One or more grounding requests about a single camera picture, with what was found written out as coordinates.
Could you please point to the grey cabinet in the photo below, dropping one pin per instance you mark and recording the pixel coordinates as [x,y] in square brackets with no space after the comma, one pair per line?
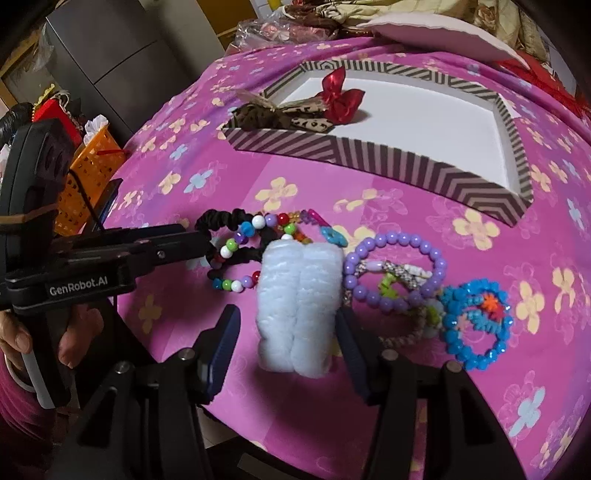
[138,55]

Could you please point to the beige floral quilt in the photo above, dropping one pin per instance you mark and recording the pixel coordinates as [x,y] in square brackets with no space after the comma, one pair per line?
[415,7]

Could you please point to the clear plastic bag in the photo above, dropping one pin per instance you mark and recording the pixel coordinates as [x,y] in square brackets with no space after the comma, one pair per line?
[277,30]

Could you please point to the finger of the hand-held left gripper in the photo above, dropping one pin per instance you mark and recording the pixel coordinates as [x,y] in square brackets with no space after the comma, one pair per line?
[184,257]
[184,237]

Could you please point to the white fluffy scrunchie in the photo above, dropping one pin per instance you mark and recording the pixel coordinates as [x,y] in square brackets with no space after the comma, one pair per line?
[295,304]

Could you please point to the red frilled cushion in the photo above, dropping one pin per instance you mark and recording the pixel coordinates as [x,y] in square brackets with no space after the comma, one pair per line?
[545,78]

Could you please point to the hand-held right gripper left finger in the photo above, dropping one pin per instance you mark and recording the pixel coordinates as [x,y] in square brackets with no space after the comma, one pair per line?
[220,353]

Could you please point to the person's left hand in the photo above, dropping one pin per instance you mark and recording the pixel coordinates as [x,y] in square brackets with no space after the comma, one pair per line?
[81,337]

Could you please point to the brown leopard print hair bow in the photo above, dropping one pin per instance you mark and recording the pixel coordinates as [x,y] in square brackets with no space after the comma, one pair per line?
[258,115]

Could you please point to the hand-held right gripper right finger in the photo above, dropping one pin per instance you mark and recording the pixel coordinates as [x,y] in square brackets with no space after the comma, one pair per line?
[356,357]

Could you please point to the red satin hair bow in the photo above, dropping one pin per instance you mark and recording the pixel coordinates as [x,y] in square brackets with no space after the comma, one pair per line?
[339,99]

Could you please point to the white pillow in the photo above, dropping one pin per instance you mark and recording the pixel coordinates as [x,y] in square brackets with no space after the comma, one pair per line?
[438,37]

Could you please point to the red cloth pouch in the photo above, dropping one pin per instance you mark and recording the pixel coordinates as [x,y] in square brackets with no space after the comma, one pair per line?
[51,110]

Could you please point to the orange plastic basket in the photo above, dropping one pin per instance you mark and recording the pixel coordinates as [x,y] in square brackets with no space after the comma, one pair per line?
[92,170]

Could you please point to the pink floral bedsheet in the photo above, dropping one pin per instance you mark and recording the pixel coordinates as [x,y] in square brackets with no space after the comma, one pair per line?
[231,175]

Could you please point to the striped cardboard box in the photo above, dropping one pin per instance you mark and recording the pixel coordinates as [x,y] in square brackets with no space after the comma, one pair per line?
[415,124]

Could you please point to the black scrunchie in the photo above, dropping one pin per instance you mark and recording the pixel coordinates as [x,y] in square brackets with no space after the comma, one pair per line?
[221,217]

